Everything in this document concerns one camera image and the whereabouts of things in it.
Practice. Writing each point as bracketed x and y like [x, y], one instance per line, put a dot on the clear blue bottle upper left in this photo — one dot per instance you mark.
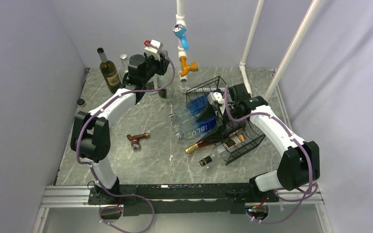
[190, 109]

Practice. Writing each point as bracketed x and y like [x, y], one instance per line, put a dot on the black wire wine rack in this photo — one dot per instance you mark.
[253, 135]

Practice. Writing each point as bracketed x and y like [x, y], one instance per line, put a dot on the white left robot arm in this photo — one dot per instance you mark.
[90, 138]

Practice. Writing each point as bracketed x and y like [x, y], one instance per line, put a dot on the clear black-capped bottle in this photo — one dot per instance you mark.
[225, 150]

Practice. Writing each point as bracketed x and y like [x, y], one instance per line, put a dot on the clear bottle dark label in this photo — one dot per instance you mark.
[124, 69]

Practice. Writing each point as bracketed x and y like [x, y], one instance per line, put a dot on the clear blue bottle lower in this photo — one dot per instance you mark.
[192, 130]

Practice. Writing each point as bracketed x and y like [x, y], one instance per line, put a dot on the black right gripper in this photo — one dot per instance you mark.
[215, 134]

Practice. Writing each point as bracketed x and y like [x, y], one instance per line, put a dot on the clear blue bottle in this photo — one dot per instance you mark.
[190, 109]
[192, 130]

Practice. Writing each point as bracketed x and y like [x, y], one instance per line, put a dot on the tall clear open-neck bottle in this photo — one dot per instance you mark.
[164, 77]

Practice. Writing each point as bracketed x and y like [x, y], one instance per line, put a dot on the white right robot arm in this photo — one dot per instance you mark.
[299, 163]

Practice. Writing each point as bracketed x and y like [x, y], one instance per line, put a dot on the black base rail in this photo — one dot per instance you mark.
[183, 198]

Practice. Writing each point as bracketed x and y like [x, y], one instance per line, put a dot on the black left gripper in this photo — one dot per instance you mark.
[162, 63]

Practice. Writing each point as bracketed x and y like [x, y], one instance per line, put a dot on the round clear flask bottle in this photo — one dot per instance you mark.
[81, 102]

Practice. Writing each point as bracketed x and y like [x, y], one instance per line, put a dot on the white diagonal pole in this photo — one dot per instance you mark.
[294, 44]

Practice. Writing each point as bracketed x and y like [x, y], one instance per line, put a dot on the dark green wine bottle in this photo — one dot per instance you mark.
[109, 72]

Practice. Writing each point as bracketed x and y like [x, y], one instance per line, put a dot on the white PVC pipe frame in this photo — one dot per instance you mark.
[180, 19]

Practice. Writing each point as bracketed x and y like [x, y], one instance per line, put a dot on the orange pipe valve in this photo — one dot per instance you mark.
[186, 68]

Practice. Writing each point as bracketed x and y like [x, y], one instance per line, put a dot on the brown gold-capped wine bottle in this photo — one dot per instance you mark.
[200, 144]

